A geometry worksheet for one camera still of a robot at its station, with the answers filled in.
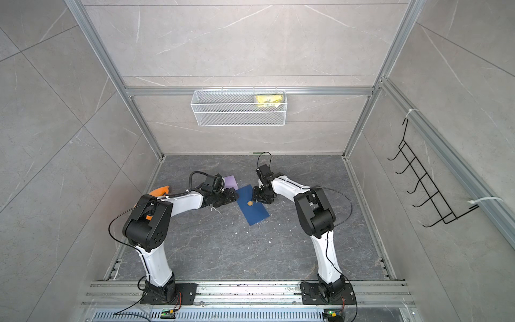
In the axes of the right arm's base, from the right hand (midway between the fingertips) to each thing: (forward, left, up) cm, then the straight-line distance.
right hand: (256, 200), depth 99 cm
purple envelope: (+11, +14, 0) cm, 18 cm away
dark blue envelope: (-6, +1, -1) cm, 6 cm away
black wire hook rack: (-22, -59, +30) cm, 70 cm away
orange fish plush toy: (+4, +48, +4) cm, 49 cm away
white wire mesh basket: (+37, +9, +29) cm, 48 cm away
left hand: (+2, +10, +3) cm, 11 cm away
